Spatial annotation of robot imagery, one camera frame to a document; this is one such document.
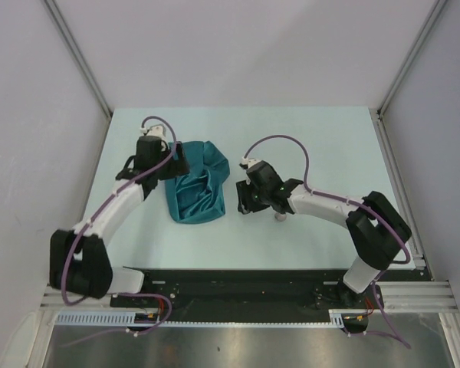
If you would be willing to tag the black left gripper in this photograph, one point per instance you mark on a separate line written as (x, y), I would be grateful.
(177, 167)

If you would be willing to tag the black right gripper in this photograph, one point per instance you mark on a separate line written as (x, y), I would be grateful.
(245, 203)

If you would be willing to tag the teal satin napkin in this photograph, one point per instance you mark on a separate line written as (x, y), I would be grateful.
(198, 196)

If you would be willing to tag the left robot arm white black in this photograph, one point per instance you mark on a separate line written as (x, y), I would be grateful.
(79, 262)

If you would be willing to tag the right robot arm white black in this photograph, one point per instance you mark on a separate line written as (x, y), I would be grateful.
(377, 230)

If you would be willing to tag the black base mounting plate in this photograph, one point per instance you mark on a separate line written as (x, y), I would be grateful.
(248, 296)

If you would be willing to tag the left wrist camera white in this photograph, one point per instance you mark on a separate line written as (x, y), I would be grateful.
(158, 130)

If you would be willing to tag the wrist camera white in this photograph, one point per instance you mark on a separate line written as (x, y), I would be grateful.
(247, 163)
(158, 130)

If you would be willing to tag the wooden handled metal spoon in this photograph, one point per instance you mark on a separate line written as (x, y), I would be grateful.
(280, 217)

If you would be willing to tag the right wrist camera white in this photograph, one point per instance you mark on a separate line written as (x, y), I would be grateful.
(247, 163)

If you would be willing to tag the white slotted cable duct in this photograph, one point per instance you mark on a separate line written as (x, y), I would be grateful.
(142, 320)

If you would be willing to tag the right aluminium side rail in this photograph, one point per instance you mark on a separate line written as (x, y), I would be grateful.
(399, 188)

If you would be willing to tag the left aluminium corner post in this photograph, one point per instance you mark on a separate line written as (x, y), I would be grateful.
(70, 42)

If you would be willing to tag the aluminium corner post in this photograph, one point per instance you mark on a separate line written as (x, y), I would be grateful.
(428, 25)
(70, 42)

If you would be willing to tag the right aluminium corner post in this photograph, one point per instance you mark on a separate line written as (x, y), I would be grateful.
(428, 25)

